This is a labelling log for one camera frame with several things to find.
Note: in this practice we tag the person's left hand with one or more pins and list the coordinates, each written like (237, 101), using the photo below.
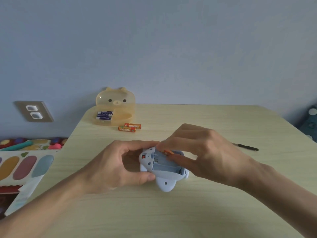
(106, 168)

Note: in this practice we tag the white board with coloured ovals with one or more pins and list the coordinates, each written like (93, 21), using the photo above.
(24, 167)

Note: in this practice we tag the person's right forearm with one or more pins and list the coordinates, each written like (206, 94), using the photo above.
(284, 198)

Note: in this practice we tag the orange bear-shaped plastic box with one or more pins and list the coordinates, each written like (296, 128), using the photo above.
(116, 99)

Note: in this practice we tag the beige wall socket plate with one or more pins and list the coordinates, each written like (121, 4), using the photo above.
(21, 110)

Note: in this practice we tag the person's right hand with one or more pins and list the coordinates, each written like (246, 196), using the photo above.
(215, 158)

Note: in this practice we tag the white light-blue paper bag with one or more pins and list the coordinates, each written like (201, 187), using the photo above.
(24, 195)

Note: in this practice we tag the light blue airplane toy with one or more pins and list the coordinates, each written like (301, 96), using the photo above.
(164, 184)

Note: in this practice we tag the teal plastic stick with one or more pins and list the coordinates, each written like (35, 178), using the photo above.
(17, 146)

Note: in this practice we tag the person's left forearm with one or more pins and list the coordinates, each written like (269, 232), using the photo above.
(39, 215)

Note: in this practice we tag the small black screwdriver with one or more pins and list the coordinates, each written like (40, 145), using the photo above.
(247, 146)

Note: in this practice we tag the dark blue battery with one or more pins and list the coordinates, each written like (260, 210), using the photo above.
(104, 117)
(105, 113)

